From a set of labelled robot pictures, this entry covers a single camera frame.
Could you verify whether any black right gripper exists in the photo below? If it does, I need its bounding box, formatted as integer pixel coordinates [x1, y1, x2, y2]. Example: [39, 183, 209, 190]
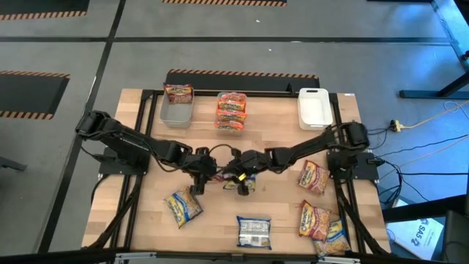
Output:
[222, 147, 273, 197]

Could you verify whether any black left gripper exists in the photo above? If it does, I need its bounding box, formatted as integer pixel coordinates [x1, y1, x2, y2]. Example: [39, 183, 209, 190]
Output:
[190, 146, 223, 197]

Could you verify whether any blue Maruchan ramen packet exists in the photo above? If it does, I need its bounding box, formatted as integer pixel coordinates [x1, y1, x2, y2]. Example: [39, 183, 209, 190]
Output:
[236, 215, 273, 251]
[313, 219, 352, 257]
[223, 175, 257, 192]
[163, 186, 204, 230]

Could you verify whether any white plastic bin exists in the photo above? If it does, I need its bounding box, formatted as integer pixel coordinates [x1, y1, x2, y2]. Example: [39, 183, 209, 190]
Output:
[297, 87, 334, 132]

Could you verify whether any light grey plastic bin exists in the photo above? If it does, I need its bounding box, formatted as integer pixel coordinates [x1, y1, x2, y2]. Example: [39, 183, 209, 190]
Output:
[159, 87, 195, 129]

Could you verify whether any red noodle packet held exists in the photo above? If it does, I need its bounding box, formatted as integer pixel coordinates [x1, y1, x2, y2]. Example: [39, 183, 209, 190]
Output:
[214, 91, 249, 135]

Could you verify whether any black hazard-striped floor mat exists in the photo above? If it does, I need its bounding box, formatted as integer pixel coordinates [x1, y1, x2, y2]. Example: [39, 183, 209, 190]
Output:
[0, 0, 91, 21]
[162, 0, 288, 7]
[0, 70, 71, 121]
[163, 68, 321, 93]

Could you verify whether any black rig crossbeam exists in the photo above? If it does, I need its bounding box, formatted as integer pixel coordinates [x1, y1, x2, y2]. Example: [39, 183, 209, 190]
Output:
[0, 247, 469, 264]

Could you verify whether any black floor beam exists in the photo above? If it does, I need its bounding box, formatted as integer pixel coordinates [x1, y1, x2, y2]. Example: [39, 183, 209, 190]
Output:
[380, 194, 469, 224]

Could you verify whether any white printed cardboard box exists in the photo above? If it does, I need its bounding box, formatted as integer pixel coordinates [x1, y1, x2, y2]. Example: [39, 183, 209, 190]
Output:
[386, 218, 445, 260]

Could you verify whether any grey furniture foot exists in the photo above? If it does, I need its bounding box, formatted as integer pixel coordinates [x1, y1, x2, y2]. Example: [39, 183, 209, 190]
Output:
[0, 156, 28, 172]

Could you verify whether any black chair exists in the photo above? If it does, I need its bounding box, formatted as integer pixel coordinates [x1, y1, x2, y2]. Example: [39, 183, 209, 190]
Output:
[441, 210, 469, 264]

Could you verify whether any black left wrist camera cable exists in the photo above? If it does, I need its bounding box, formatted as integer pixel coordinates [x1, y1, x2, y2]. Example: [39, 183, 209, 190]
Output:
[207, 143, 235, 158]

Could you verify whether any black aluminium rig frame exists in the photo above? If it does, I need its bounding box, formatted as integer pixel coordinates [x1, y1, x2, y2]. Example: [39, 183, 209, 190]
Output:
[82, 89, 391, 257]

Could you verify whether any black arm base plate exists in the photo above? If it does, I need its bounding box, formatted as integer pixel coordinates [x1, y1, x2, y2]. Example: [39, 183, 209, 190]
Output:
[326, 150, 380, 181]
[97, 146, 152, 176]

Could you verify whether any silver aluminium bracket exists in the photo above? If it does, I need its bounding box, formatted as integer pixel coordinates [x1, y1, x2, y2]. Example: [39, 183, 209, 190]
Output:
[114, 251, 158, 264]
[317, 255, 362, 264]

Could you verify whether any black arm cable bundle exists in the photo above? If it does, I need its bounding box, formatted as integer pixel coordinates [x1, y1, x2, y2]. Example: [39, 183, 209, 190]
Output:
[335, 179, 389, 256]
[87, 175, 144, 251]

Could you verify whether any black floor cable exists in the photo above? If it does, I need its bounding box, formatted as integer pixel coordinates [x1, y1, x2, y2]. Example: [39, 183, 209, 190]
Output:
[366, 126, 469, 206]

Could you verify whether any beige floor cable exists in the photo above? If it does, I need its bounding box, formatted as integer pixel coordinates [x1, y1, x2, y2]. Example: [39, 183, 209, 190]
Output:
[377, 99, 469, 175]

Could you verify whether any black desk frame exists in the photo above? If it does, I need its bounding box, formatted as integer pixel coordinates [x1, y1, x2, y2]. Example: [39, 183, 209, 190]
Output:
[398, 0, 469, 100]

